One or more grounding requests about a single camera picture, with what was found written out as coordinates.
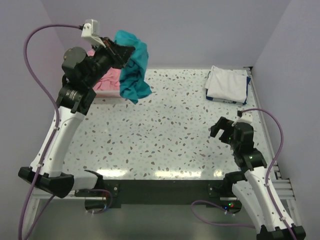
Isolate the white plastic basket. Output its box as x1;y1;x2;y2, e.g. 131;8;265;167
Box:
95;90;121;98

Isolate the teal t shirt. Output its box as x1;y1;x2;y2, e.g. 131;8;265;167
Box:
114;30;152;104

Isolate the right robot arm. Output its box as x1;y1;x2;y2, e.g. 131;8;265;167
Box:
210;114;306;240

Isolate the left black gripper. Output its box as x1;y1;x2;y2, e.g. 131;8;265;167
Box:
85;36;136;87

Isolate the pink t shirt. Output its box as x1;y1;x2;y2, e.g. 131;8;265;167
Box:
87;49;122;92

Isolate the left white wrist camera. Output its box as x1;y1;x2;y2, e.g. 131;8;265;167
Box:
81;19;102;46

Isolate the aluminium frame rail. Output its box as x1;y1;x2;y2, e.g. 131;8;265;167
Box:
243;78;295;229

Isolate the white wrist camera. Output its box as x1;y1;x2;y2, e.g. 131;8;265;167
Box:
81;19;102;46
232;110;253;127

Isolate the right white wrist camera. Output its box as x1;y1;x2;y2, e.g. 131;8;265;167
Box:
232;110;253;127

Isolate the folded white t shirt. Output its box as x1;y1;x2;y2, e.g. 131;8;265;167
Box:
204;65;251;105

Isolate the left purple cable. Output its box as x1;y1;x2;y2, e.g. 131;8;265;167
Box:
18;23;83;240

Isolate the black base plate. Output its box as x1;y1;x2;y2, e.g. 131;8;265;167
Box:
74;179;242;214

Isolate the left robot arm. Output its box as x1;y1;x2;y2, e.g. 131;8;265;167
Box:
18;37;136;198

